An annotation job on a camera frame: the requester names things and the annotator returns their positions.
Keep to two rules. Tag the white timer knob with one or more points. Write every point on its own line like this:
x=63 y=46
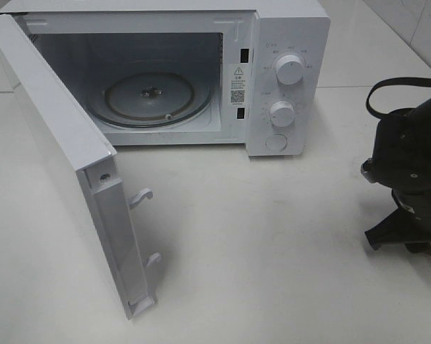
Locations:
x=282 y=114

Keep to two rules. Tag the round white door button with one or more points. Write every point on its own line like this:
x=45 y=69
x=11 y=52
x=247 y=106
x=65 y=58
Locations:
x=276 y=142

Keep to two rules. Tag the glass microwave turntable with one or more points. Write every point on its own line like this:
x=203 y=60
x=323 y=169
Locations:
x=148 y=99

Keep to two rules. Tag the white microwave oven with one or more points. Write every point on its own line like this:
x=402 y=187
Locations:
x=87 y=42

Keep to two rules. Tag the white warning label sticker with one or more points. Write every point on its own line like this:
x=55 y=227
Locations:
x=237 y=84

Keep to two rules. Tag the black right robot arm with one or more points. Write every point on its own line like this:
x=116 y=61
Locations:
x=401 y=161

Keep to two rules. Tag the white microwave door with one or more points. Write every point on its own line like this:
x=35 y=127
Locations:
x=81 y=162

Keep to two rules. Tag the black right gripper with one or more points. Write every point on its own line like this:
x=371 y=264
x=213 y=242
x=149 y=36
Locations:
x=408 y=225

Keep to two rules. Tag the upper white power knob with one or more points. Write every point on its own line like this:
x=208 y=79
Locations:
x=289 y=68

